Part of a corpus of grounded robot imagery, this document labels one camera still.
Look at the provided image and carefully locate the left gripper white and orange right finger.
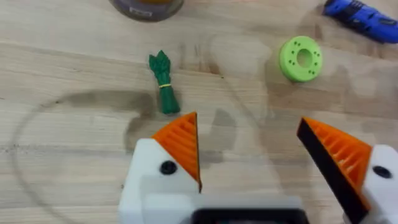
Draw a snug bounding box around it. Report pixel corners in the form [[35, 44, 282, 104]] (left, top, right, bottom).
[[296, 116, 398, 224]]

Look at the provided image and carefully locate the left gripper white and orange left finger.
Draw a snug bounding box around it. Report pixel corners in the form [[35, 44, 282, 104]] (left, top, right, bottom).
[[118, 111, 203, 224]]

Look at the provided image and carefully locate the blue electric screwdriver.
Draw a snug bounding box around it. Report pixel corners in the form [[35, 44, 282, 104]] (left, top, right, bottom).
[[322, 0, 398, 44]]

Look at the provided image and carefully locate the green toy asparagus bundle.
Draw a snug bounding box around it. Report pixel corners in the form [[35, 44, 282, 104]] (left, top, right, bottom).
[[148, 50, 181, 115]]

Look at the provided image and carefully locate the green disc with holes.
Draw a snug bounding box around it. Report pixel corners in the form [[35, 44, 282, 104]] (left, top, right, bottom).
[[279, 35, 323, 83]]

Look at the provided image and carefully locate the grey toy tub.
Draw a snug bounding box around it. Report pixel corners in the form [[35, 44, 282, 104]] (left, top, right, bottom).
[[108, 0, 185, 22]]

